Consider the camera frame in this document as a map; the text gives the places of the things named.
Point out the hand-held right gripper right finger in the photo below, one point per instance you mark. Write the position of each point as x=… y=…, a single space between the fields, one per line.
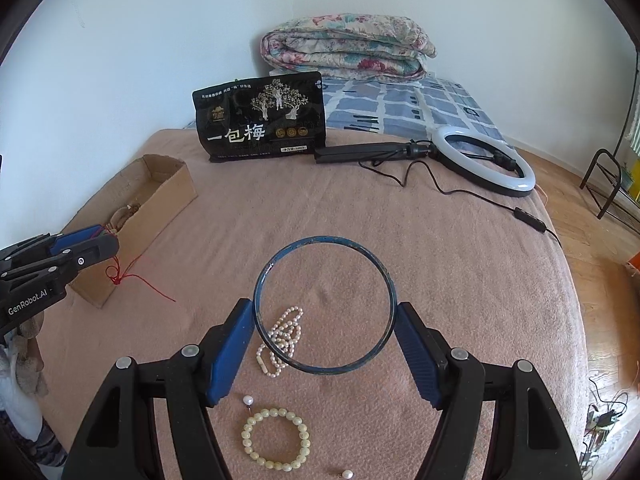
x=417 y=355

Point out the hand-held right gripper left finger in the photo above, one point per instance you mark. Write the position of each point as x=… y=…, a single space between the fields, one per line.
x=232 y=350

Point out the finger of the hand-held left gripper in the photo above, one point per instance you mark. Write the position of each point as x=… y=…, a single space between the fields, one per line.
x=85 y=257
x=75 y=239

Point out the pearl earring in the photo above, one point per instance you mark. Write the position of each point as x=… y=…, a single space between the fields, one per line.
x=346 y=474
x=248 y=400

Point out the cardboard box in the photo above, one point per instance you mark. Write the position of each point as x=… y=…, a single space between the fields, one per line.
x=150 y=220

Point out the blue bangle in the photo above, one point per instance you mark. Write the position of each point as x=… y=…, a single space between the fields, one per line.
x=325 y=240

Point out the patterned cloth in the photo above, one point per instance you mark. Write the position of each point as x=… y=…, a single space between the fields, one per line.
x=22 y=385

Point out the pink blanket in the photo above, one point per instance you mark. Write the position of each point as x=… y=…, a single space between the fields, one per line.
x=350 y=200

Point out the black folded tripod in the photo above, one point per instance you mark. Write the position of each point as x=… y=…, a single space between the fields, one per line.
x=360 y=152

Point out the black snack bag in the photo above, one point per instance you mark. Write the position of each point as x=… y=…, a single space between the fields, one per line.
x=260 y=120

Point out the orange object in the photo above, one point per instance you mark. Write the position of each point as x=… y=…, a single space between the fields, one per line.
x=634 y=261

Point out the blue checkered bed sheet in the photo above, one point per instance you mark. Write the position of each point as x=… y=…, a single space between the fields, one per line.
x=380 y=105

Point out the black metal rack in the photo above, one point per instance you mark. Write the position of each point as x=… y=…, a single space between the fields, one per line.
x=602 y=180

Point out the folded floral quilt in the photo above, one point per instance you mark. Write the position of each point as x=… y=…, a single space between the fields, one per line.
x=345 y=45

